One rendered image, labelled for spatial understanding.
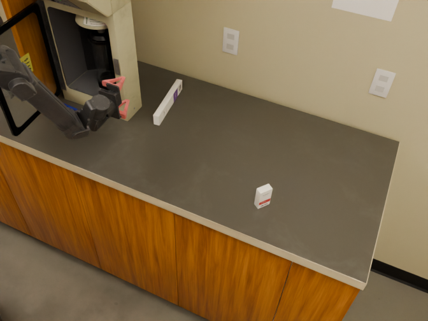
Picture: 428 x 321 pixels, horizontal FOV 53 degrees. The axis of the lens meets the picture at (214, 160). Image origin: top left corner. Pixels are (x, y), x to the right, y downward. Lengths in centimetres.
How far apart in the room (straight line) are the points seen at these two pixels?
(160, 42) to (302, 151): 83
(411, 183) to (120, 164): 126
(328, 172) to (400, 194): 56
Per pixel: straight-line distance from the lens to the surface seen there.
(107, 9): 152
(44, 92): 115
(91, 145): 173
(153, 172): 160
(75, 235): 222
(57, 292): 248
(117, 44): 160
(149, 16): 204
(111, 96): 144
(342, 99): 187
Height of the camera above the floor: 212
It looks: 46 degrees down
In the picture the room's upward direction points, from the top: 3 degrees clockwise
